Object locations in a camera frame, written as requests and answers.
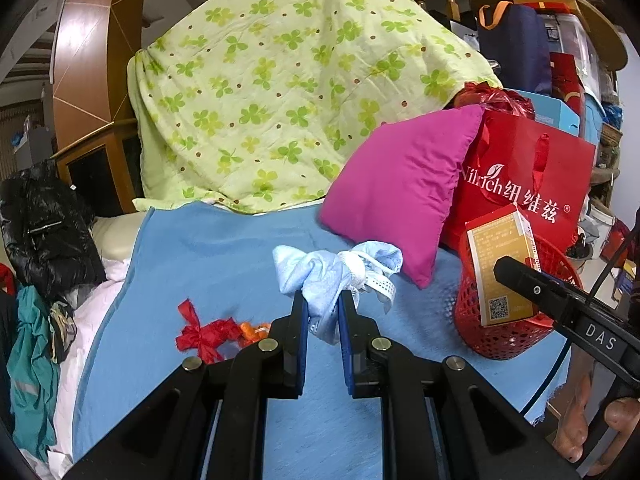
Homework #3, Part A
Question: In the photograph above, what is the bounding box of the wooden pillar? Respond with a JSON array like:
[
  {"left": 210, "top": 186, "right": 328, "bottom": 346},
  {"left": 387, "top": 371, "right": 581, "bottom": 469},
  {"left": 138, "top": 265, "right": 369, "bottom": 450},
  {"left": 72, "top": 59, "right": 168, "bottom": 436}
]
[{"left": 51, "top": 0, "right": 152, "bottom": 152}]

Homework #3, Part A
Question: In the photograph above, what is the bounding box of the beige sofa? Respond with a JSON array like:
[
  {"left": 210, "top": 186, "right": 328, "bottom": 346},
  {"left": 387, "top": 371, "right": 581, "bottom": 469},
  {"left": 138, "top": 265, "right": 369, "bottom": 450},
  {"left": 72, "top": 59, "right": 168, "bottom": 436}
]
[{"left": 90, "top": 210, "right": 152, "bottom": 262}]

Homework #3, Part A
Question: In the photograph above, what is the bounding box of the teal garment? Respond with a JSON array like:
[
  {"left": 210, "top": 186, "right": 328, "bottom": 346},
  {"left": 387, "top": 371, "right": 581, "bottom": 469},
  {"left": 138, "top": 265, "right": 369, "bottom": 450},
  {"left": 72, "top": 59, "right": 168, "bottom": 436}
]
[{"left": 7, "top": 285, "right": 62, "bottom": 452}]

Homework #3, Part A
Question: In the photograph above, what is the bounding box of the person's right hand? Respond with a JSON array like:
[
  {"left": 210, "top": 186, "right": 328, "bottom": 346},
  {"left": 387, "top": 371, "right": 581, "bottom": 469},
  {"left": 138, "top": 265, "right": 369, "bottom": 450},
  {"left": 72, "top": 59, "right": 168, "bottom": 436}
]
[{"left": 552, "top": 347, "right": 640, "bottom": 465}]

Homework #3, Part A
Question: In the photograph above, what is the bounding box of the grey cabinet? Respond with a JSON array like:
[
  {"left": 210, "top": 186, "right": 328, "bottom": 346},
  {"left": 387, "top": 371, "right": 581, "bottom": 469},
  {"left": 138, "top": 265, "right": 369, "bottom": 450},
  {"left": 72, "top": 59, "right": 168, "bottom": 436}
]
[{"left": 14, "top": 127, "right": 55, "bottom": 181}]

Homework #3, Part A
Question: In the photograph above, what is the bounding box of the round bamboo tray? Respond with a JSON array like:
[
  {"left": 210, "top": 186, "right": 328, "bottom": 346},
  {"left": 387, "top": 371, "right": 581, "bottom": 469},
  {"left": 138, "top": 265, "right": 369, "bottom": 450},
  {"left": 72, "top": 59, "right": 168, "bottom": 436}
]
[{"left": 470, "top": 0, "right": 629, "bottom": 72}]

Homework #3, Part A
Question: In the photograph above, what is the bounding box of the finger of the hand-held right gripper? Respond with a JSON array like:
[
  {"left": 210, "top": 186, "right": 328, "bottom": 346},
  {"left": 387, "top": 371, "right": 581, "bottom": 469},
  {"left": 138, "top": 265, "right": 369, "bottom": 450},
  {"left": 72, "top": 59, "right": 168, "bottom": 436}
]
[{"left": 492, "top": 255, "right": 594, "bottom": 332}]

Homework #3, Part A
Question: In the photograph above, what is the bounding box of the black puffer jacket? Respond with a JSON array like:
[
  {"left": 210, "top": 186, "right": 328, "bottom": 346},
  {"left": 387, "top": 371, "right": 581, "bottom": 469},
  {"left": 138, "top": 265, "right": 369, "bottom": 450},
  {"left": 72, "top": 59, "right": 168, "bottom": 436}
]
[{"left": 0, "top": 160, "right": 109, "bottom": 302}]

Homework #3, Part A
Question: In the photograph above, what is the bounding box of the red ribbon bow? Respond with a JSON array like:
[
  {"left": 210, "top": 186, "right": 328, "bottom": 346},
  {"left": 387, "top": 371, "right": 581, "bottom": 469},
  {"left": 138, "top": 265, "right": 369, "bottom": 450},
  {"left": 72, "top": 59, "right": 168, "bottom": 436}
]
[{"left": 175, "top": 299, "right": 242, "bottom": 365}]

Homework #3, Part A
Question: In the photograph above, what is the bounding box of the dark red knotted plastic bag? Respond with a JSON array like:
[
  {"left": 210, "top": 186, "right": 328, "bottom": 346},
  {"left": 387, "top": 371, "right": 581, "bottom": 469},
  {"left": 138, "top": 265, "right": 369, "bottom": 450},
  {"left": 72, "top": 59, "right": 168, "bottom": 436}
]
[{"left": 454, "top": 82, "right": 537, "bottom": 122}]

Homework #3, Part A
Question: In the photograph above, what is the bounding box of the magenta pillow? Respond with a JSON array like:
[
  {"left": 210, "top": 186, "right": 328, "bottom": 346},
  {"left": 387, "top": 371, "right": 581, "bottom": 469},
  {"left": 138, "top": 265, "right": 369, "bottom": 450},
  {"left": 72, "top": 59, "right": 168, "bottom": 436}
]
[{"left": 319, "top": 105, "right": 486, "bottom": 290}]

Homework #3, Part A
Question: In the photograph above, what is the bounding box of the blue plastic storage bin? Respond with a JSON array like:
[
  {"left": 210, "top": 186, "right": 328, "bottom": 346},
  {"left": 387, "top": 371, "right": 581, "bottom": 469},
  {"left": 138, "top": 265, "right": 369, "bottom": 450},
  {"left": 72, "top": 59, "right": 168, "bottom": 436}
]
[{"left": 579, "top": 89, "right": 603, "bottom": 147}]

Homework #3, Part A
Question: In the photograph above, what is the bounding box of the orange plastic wrapper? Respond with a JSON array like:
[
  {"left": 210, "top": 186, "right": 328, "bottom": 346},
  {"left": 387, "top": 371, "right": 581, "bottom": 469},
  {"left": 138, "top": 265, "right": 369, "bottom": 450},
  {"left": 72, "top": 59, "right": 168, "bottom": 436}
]
[{"left": 239, "top": 322, "right": 272, "bottom": 350}]

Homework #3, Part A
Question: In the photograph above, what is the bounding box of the red paper gift bag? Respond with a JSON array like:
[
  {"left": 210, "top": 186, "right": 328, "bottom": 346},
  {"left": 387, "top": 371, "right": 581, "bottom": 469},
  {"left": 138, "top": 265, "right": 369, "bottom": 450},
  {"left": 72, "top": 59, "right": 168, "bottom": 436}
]
[{"left": 440, "top": 110, "right": 598, "bottom": 256}]

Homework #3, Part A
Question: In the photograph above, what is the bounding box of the white plastic bucket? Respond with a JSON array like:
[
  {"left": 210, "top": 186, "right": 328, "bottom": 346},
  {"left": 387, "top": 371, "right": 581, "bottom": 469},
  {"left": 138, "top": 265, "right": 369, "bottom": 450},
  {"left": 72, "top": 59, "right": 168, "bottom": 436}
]
[{"left": 586, "top": 204, "right": 617, "bottom": 242}]

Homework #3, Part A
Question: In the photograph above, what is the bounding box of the green clover print quilt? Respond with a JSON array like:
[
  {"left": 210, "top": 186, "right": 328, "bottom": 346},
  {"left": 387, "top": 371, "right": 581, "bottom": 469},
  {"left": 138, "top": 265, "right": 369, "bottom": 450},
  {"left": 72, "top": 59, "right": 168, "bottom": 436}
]
[{"left": 127, "top": 0, "right": 502, "bottom": 215}]

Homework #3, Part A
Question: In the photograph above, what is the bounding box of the light blue cardboard box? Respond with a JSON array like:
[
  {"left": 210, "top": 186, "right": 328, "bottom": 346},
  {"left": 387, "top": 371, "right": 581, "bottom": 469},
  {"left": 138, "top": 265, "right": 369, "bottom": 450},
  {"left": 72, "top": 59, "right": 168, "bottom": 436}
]
[{"left": 509, "top": 88, "right": 582, "bottom": 137}]

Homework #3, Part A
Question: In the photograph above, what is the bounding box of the red patterned gift bag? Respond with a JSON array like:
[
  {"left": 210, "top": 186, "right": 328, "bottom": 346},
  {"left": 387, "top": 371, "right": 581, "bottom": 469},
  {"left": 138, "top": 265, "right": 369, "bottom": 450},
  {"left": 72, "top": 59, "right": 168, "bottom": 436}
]
[{"left": 549, "top": 52, "right": 587, "bottom": 122}]

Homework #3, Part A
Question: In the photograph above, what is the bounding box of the navy bag with orange handles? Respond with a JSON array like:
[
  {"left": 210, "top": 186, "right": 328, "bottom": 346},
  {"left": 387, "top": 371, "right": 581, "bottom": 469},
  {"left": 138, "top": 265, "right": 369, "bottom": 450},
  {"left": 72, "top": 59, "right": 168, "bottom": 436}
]
[{"left": 475, "top": 2, "right": 552, "bottom": 100}]

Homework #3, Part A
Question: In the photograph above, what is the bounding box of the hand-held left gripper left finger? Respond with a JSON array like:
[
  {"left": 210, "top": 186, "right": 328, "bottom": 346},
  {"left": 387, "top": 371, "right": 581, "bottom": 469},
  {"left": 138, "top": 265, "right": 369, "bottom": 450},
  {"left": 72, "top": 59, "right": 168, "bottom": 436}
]
[{"left": 62, "top": 290, "right": 309, "bottom": 480}]

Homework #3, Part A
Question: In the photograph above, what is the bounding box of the blue towel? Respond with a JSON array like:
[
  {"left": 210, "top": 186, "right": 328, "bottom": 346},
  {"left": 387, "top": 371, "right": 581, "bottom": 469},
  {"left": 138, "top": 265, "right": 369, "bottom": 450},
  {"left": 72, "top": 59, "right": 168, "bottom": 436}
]
[{"left": 72, "top": 201, "right": 573, "bottom": 480}]

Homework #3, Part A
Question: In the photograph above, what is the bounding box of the red cardboard box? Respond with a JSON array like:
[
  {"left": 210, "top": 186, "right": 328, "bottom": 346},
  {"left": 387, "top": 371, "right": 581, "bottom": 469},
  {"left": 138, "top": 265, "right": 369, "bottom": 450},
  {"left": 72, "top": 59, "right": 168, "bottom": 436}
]
[{"left": 466, "top": 203, "right": 542, "bottom": 327}]

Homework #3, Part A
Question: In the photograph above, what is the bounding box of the black cable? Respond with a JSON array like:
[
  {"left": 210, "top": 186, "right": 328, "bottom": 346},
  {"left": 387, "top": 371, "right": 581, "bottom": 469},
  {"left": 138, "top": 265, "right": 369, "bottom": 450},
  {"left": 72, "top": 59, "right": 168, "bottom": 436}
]
[{"left": 520, "top": 209, "right": 640, "bottom": 417}]

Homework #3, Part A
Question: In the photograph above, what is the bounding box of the red plastic mesh basket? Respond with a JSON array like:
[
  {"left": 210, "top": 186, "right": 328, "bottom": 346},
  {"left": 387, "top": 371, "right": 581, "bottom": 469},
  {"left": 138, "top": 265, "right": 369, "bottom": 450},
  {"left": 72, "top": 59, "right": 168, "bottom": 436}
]
[{"left": 454, "top": 234, "right": 585, "bottom": 361}]

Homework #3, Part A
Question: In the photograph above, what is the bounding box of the light blue knotted cloth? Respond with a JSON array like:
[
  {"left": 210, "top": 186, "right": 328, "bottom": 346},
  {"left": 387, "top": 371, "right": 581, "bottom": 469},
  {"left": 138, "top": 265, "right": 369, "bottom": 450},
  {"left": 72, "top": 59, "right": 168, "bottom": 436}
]
[{"left": 272, "top": 241, "right": 404, "bottom": 346}]

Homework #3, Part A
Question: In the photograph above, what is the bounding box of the camouflage cloth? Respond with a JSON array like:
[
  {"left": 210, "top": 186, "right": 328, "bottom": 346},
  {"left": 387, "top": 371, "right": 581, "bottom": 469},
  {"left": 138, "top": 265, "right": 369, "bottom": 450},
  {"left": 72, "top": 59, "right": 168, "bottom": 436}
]
[{"left": 47, "top": 300, "right": 79, "bottom": 364}]

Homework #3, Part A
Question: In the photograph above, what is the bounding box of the clear plastic storage box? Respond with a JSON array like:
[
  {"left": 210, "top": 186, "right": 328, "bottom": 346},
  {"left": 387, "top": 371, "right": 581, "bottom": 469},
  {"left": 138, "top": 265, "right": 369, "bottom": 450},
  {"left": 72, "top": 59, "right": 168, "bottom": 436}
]
[{"left": 542, "top": 12, "right": 602, "bottom": 92}]

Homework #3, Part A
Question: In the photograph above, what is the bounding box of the wooden cabinet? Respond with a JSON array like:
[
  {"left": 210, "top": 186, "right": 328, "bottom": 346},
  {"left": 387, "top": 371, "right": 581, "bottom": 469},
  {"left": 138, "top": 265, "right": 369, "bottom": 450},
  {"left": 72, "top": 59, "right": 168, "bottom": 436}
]
[{"left": 52, "top": 117, "right": 145, "bottom": 217}]

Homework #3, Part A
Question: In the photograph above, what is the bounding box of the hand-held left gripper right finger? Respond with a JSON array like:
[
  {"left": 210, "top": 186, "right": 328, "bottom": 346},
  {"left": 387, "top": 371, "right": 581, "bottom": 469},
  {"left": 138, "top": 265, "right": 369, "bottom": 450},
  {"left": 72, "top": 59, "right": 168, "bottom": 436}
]
[{"left": 337, "top": 290, "right": 583, "bottom": 480}]

